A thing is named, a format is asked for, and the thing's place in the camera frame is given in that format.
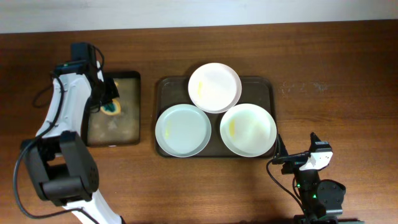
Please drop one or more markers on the light blue plate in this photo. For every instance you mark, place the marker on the light blue plate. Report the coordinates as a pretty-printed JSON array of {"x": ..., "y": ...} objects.
[{"x": 183, "y": 130}]

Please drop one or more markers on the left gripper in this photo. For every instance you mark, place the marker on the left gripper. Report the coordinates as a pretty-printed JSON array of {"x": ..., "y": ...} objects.
[{"x": 114, "y": 93}]

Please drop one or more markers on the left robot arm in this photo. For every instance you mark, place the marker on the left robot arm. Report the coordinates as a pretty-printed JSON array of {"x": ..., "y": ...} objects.
[{"x": 58, "y": 162}]

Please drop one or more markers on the pinkish white plate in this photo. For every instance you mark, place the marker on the pinkish white plate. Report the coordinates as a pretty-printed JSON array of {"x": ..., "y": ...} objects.
[{"x": 214, "y": 88}]

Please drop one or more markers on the light green plate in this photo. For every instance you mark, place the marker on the light green plate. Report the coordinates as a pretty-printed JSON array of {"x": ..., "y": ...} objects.
[{"x": 248, "y": 130}]

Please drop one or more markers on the green yellow sponge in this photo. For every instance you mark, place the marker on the green yellow sponge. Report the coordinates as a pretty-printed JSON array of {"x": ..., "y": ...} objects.
[{"x": 113, "y": 107}]

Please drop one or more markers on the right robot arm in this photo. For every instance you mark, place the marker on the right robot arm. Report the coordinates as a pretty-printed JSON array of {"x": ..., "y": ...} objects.
[{"x": 320, "y": 200}]

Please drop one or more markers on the small black water tray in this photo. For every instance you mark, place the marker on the small black water tray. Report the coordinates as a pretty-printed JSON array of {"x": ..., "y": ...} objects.
[{"x": 101, "y": 130}]

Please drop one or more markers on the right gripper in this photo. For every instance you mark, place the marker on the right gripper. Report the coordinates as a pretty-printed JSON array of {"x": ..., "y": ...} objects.
[{"x": 281, "y": 150}]

